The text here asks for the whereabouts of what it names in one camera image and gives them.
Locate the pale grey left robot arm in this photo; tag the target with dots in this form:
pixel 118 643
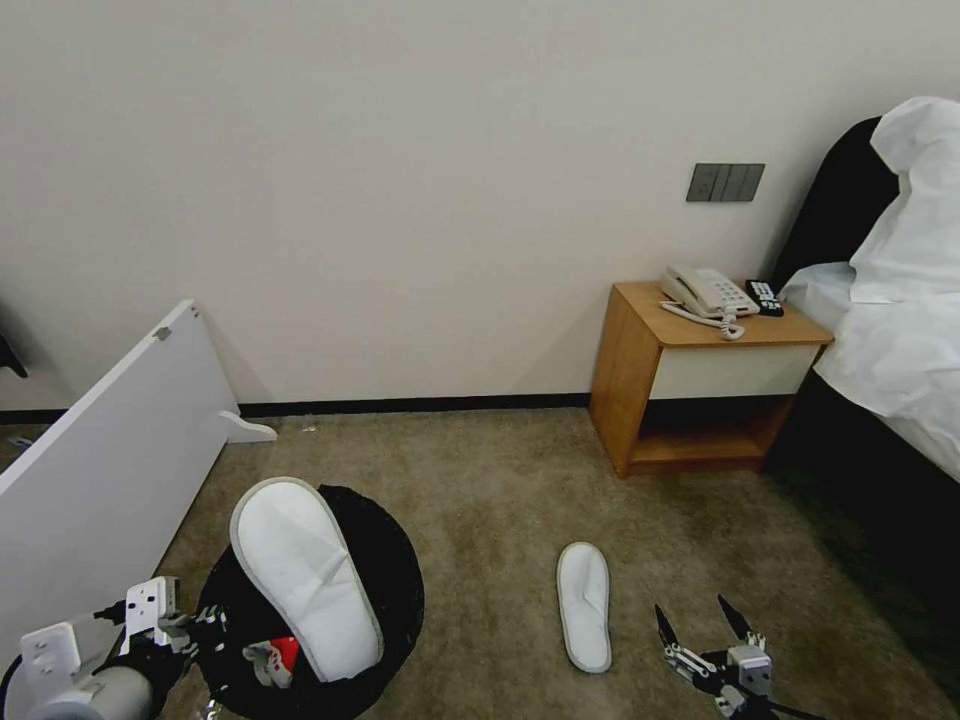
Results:
pixel 105 686

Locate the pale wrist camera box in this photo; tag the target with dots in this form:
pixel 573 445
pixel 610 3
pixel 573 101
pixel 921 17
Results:
pixel 750 663

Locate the black round trash bin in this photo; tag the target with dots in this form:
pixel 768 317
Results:
pixel 390 592

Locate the black remote control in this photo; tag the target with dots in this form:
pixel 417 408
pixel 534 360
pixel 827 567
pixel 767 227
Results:
pixel 765 298

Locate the wooden nightstand white drawer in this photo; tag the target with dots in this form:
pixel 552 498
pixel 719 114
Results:
pixel 637 375

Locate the left gripper finger silver bars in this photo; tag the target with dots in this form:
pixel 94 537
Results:
pixel 261 660

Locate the grey wall switch panel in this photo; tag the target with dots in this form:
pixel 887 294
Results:
pixel 726 182

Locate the black bed headboard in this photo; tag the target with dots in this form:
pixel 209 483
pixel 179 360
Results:
pixel 832 210

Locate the black baseboard strip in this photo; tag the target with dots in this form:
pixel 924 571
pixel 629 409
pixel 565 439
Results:
pixel 412 405

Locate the large white slipper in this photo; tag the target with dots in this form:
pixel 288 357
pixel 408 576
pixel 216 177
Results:
pixel 307 570

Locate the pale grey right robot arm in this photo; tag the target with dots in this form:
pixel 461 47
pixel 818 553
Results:
pixel 729 706

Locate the white flat board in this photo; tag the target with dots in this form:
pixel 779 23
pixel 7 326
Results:
pixel 97 465

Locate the red crumpled wrapper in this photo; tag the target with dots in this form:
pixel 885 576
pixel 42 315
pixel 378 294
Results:
pixel 286 654

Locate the dark bed base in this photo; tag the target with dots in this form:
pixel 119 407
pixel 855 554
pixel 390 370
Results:
pixel 885 510

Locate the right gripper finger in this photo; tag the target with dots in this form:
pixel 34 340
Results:
pixel 670 634
pixel 739 622

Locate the small white slipper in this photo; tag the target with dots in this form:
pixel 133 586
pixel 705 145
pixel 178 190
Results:
pixel 585 600

